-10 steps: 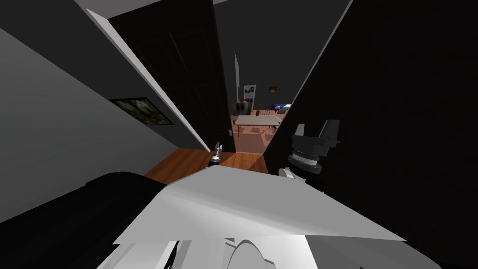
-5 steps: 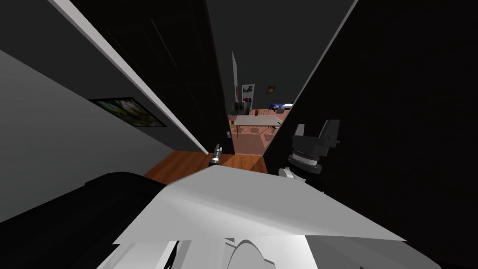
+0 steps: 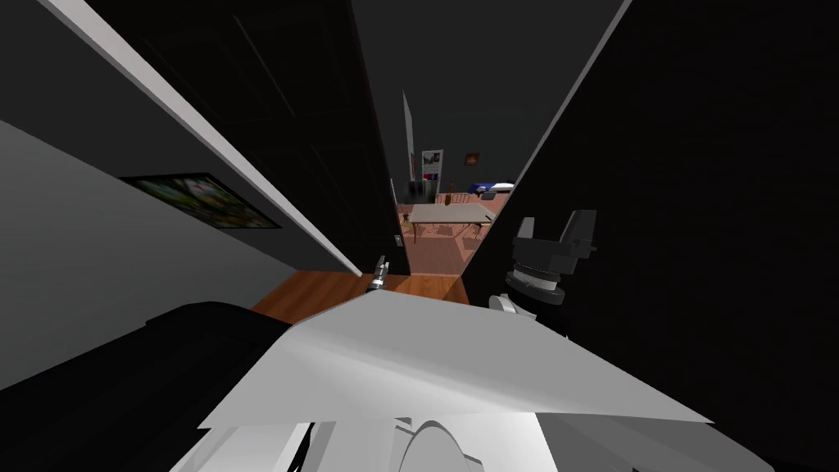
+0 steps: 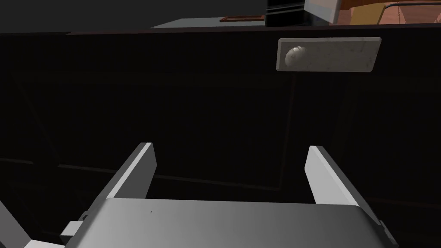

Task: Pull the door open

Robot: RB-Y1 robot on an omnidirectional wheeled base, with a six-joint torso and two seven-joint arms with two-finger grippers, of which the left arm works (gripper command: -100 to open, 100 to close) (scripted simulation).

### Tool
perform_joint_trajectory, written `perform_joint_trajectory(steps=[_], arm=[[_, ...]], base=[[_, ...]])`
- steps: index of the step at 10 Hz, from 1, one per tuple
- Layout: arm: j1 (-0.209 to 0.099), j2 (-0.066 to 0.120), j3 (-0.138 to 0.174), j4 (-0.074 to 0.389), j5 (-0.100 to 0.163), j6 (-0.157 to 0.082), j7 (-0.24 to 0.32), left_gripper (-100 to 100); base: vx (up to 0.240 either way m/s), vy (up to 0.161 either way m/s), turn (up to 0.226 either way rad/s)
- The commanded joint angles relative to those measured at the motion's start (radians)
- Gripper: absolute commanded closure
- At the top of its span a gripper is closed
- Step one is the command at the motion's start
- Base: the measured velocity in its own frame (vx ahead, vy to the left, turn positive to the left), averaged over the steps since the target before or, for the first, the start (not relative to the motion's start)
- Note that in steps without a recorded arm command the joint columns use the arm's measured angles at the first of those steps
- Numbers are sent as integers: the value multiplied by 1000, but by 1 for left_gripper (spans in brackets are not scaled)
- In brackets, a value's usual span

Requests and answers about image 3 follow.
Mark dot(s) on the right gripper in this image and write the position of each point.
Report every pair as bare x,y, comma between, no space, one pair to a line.
547,252

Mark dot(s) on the blue bed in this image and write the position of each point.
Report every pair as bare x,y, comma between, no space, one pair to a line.
490,188

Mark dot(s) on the grey dining table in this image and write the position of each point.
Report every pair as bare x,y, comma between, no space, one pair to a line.
449,214

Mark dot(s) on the tall bookshelf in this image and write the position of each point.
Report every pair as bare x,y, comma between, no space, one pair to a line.
432,172

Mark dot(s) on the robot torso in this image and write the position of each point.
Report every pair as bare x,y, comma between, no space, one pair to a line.
419,367

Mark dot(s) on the dark door leaf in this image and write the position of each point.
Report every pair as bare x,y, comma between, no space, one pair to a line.
295,98

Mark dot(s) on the black framed green picture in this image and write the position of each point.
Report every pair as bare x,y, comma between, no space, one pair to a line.
203,200

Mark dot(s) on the small orange wall picture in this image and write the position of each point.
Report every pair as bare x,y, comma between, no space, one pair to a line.
472,158

